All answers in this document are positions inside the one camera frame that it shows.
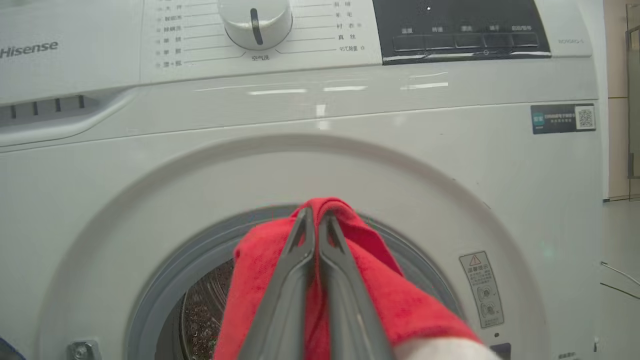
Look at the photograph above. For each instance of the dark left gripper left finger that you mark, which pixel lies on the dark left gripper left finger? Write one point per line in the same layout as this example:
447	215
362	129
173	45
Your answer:
285	300

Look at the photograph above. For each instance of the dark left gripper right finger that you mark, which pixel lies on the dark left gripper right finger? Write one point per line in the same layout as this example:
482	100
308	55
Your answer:
350	310

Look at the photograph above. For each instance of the red and white garment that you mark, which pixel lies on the red and white garment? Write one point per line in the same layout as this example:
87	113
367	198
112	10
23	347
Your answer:
380	290

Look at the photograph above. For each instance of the black rimmed glass washer door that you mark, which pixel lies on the black rimmed glass washer door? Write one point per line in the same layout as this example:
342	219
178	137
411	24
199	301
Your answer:
7	353

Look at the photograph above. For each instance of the steel washer drum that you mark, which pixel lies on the steel washer drum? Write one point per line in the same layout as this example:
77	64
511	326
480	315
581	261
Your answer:
205	320

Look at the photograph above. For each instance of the white front-load washing machine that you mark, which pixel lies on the white front-load washing machine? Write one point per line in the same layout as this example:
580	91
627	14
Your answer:
350	115

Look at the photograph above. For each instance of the metal door hinge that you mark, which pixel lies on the metal door hinge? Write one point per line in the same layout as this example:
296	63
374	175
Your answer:
84	351

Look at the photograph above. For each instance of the grey warning sticker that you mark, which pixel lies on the grey warning sticker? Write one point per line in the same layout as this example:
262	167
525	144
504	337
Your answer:
482	290

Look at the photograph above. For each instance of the white program knob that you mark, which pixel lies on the white program knob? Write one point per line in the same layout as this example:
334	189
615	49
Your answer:
240	25

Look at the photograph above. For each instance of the dark sticker with code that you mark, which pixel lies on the dark sticker with code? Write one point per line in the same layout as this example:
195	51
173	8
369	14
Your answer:
555	119

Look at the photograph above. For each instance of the black control panel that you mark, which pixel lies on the black control panel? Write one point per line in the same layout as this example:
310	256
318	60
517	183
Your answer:
460	20

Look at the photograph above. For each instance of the white detergent drawer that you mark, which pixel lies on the white detergent drawer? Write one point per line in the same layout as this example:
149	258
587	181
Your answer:
75	65

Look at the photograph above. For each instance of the glass door metal frame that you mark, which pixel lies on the glass door metal frame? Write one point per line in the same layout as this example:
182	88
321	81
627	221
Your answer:
634	100

